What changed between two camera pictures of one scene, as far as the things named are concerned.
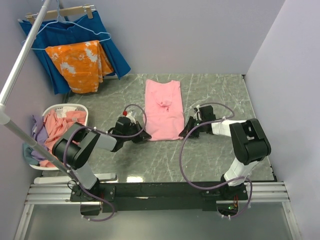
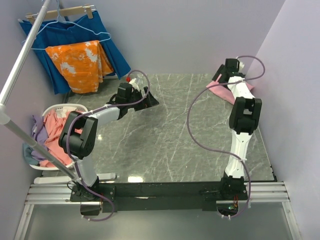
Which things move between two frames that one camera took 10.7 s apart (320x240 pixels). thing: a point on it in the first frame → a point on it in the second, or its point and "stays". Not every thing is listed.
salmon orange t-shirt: (56, 126) stays
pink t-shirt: (164, 113) → (224, 92)
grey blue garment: (27, 151) stays
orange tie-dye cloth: (83, 64) stays
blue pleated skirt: (86, 28) stays
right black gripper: (188, 127) → (220, 71)
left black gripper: (142, 137) → (149, 101)
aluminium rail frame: (259, 193) stays
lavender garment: (39, 135) stays
